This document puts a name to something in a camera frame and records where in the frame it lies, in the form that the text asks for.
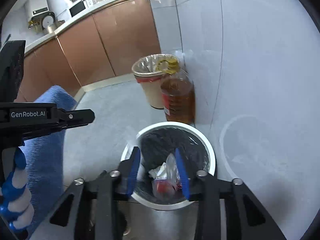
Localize white microwave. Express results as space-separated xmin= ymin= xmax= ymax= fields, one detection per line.
xmin=69 ymin=1 xmax=86 ymax=17

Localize clear plastic wrapper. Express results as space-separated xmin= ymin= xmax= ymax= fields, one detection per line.
xmin=152 ymin=153 xmax=182 ymax=201

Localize white rim black trash bin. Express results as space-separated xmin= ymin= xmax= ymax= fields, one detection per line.
xmin=120 ymin=121 xmax=217 ymax=211

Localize beige lined trash bin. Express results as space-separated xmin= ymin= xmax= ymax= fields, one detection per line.
xmin=132 ymin=54 xmax=179 ymax=109

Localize cooking oil bottle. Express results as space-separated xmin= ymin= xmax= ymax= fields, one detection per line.
xmin=157 ymin=57 xmax=195 ymax=124

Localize white water heater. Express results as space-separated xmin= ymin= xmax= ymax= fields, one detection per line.
xmin=24 ymin=0 xmax=49 ymax=22

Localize blue towel mat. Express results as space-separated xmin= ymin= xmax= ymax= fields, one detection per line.
xmin=18 ymin=84 xmax=78 ymax=239

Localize left blue white gloved hand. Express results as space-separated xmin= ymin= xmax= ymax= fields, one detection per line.
xmin=1 ymin=147 xmax=34 ymax=232

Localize brown kitchen cabinets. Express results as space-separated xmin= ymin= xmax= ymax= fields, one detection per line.
xmin=17 ymin=0 xmax=161 ymax=102

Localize steel pot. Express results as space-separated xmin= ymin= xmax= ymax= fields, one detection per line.
xmin=43 ymin=20 xmax=65 ymax=35

